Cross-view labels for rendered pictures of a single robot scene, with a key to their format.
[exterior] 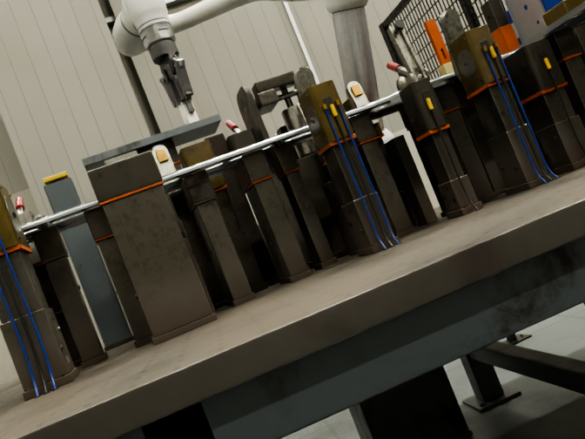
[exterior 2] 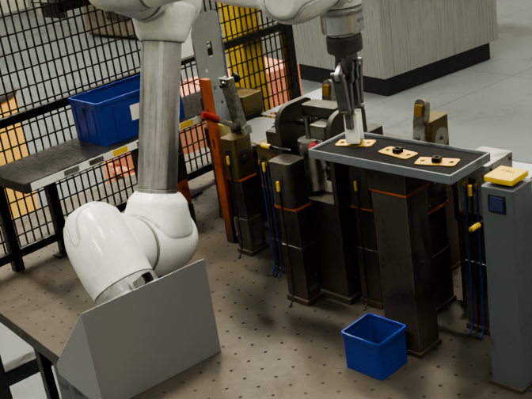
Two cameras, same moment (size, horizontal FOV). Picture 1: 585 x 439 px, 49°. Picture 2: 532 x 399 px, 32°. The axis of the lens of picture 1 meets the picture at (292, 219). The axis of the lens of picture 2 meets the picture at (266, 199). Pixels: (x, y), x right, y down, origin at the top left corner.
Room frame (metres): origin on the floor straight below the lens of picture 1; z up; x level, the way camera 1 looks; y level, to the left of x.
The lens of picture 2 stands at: (2.76, 1.75, 1.82)
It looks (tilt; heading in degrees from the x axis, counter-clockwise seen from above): 22 degrees down; 243
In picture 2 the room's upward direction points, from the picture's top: 9 degrees counter-clockwise
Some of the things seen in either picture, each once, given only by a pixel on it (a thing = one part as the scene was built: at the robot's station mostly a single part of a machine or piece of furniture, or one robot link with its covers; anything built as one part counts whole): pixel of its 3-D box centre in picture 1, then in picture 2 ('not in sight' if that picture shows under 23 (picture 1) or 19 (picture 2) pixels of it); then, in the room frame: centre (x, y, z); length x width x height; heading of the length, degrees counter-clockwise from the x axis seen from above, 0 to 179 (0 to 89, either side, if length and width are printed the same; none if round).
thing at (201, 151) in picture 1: (221, 222); (423, 236); (1.56, 0.16, 0.89); 0.12 x 0.08 x 0.38; 15
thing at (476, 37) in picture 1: (501, 110); not in sight; (1.33, -0.49, 0.87); 0.12 x 0.07 x 0.35; 15
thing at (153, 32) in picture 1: (158, 37); (341, 20); (1.72, 0.15, 1.43); 0.09 x 0.09 x 0.06
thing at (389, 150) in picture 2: not in sight; (397, 150); (1.70, 0.28, 1.17); 0.08 x 0.04 x 0.01; 98
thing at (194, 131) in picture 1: (152, 145); (395, 154); (1.70, 0.27, 1.16); 0.37 x 0.14 x 0.02; 105
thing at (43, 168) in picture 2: not in sight; (133, 132); (1.86, -0.85, 1.01); 0.90 x 0.22 x 0.03; 15
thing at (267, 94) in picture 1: (305, 168); (329, 199); (1.66, -0.08, 0.94); 0.18 x 0.13 x 0.49; 105
